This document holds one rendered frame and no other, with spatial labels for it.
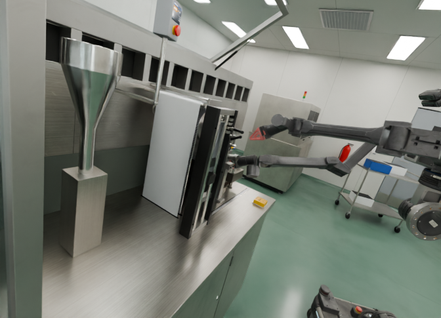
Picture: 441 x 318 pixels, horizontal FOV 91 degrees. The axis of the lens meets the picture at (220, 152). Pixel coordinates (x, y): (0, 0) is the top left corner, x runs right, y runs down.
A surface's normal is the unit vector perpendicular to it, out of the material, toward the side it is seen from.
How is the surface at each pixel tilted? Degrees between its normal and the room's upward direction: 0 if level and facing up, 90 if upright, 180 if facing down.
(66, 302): 0
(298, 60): 90
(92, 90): 107
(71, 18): 90
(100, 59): 90
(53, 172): 90
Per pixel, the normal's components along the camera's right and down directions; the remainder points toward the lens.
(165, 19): -0.22, 0.22
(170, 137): -0.50, 0.12
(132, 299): 0.23, -0.93
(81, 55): 0.19, 0.32
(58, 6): 0.84, 0.33
